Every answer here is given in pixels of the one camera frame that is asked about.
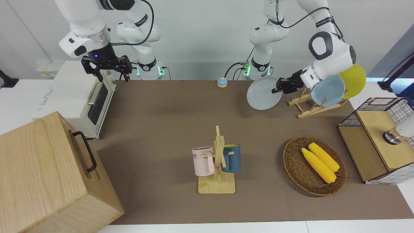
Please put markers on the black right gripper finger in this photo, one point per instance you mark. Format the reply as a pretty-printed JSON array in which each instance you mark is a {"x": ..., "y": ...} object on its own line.
[
  {"x": 99, "y": 75},
  {"x": 126, "y": 73}
]

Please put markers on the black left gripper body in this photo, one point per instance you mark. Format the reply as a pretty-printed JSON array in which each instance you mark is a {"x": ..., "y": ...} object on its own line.
[{"x": 295, "y": 81}]

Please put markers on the silver cup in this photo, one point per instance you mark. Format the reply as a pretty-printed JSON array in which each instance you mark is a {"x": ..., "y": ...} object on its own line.
[{"x": 401, "y": 131}]

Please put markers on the dark blue mug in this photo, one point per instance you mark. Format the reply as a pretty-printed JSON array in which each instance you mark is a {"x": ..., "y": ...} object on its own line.
[{"x": 233, "y": 160}]

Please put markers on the white wall outlet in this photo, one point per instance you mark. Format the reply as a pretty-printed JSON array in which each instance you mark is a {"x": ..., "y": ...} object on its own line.
[{"x": 47, "y": 70}]

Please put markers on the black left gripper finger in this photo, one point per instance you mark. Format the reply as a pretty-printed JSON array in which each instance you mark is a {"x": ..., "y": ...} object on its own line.
[
  {"x": 277, "y": 90},
  {"x": 280, "y": 81}
]

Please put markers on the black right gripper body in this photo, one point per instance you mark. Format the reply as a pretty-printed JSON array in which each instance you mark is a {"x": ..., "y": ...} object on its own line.
[{"x": 104, "y": 60}]

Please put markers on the black camera stand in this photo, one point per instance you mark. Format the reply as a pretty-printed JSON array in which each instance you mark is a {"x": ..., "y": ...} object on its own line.
[
  {"x": 7, "y": 81},
  {"x": 396, "y": 76}
]

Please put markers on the gray plate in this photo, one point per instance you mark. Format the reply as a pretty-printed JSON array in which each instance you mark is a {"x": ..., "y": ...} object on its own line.
[{"x": 262, "y": 95}]

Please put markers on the wooden mug rack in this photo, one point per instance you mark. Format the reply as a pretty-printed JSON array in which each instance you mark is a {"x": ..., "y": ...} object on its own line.
[{"x": 220, "y": 184}]

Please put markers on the yellow corn cob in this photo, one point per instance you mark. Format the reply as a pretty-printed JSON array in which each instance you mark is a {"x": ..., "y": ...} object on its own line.
[
  {"x": 325, "y": 157},
  {"x": 318, "y": 166}
]

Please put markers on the light blue plate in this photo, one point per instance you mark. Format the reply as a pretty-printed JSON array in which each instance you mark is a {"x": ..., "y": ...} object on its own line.
[{"x": 330, "y": 92}]

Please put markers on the wicker basket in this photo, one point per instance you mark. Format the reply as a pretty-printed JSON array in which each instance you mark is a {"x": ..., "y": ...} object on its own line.
[{"x": 300, "y": 174}]

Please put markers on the wooden box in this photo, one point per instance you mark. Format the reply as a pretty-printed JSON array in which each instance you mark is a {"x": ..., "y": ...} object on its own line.
[{"x": 38, "y": 181}]

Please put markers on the blue call bell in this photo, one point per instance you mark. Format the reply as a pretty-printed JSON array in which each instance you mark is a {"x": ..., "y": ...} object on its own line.
[{"x": 222, "y": 83}]

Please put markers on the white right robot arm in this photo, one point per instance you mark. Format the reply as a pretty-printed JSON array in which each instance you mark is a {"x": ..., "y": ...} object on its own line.
[{"x": 84, "y": 19}]

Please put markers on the wooden plate rack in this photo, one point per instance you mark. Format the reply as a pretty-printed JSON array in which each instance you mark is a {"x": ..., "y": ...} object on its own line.
[{"x": 310, "y": 113}]

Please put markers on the yellow plate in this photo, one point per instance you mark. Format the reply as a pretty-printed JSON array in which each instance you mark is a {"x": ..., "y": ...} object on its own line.
[{"x": 355, "y": 81}]

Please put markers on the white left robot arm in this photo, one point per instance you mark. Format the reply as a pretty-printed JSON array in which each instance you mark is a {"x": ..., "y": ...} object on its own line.
[{"x": 333, "y": 51}]

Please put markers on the brown table mat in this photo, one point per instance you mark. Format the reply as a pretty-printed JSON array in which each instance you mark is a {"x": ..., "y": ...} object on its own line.
[{"x": 161, "y": 129}]

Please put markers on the white toaster oven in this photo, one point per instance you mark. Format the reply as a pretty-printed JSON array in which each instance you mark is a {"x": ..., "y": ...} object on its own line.
[{"x": 71, "y": 94}]

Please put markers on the pink mug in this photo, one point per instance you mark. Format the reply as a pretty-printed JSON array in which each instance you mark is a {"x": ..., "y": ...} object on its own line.
[{"x": 203, "y": 161}]

